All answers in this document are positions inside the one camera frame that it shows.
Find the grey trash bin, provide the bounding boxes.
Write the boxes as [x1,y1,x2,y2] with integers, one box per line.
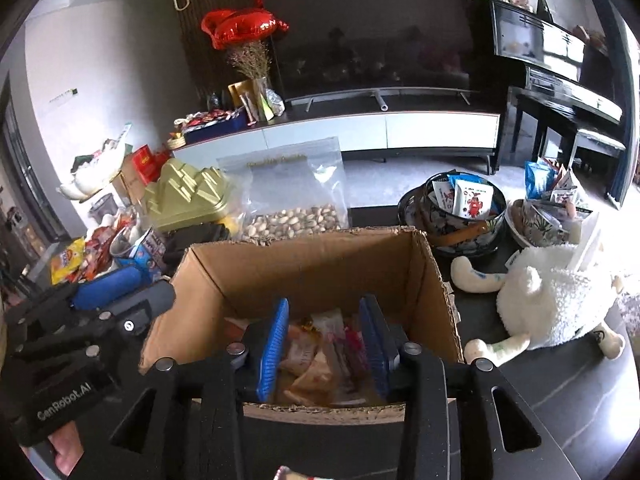
[89,194,118,226]

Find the blue tray of sweets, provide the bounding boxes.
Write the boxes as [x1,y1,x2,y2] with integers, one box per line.
[175,109,249,143]

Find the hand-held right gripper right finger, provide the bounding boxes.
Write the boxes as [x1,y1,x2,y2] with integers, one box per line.
[359,295,583,480]

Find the white lotus two-tier tray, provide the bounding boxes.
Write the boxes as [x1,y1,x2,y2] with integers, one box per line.
[50,130,151,286]

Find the floral patterned ceramic bowl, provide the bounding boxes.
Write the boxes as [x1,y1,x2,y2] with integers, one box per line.
[505,199,601,250]

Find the pile of snack packets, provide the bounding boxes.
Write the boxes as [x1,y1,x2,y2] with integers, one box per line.
[225,307,396,408]

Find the black upright piano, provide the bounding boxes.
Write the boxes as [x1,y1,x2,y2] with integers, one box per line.
[487,0,631,193]

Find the dark framed glass door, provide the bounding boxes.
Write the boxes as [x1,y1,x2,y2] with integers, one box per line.
[0,75,66,281]

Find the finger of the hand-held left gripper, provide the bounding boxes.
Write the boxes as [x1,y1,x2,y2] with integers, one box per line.
[10,280,177,361]
[5,266,148,331]

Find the white television cabinet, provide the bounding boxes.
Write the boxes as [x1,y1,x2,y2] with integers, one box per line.
[170,95,501,173]

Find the glass vase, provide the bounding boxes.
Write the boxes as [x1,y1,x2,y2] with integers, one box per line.
[250,76,276,122]

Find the gold paper bags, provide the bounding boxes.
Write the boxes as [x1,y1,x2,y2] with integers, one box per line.
[228,80,256,111]

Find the white triangular snack packets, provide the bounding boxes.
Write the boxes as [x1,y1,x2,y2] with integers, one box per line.
[547,159,596,231]

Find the black flat television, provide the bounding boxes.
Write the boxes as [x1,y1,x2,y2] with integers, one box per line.
[262,0,493,106]

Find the gold mountain-shaped box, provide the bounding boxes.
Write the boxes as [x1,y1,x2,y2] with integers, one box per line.
[141,157,236,233]

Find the red gift box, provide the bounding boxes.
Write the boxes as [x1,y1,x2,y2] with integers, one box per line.
[131,145,168,186]

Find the blue patterned ceramic bowl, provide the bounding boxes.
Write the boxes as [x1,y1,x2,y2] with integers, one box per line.
[398,172,508,258]

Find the black box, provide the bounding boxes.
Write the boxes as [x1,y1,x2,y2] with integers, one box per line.
[162,222,231,271]

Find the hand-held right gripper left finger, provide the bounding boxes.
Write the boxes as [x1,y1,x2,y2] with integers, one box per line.
[75,297,291,480]

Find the clear plastic bag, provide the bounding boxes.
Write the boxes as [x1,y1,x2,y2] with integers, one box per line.
[262,89,286,116]

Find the white plush sheep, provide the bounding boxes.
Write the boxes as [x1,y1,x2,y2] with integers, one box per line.
[450,210,628,366]

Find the heap of colourful wrapped sweets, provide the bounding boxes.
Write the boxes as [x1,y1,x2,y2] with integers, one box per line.
[50,210,151,286]

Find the blue snack bag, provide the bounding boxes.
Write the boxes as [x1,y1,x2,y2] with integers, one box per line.
[524,160,556,200]

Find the clear bag of pistachios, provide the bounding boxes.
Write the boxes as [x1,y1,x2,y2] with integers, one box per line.
[216,136,349,243]

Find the blue snack carton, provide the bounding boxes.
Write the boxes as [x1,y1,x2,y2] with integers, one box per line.
[132,232,168,281]

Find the open cardboard carton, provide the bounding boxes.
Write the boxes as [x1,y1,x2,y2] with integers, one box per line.
[112,160,146,206]

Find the person's left hand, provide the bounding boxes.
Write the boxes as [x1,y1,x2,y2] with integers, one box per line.
[50,422,88,473]

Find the white snack packet red print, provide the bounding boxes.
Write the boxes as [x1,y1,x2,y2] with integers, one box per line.
[455,184,493,220]

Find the black piano bench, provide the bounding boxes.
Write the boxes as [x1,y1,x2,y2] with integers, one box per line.
[567,127,628,206]

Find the small blue snack packet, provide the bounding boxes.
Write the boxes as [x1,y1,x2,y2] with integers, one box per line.
[447,174,488,189]

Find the brown cardboard box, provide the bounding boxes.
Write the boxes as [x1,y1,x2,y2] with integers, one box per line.
[139,226,465,423]

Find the dried flower bunch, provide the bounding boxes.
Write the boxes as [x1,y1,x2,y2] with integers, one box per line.
[225,40,273,81]

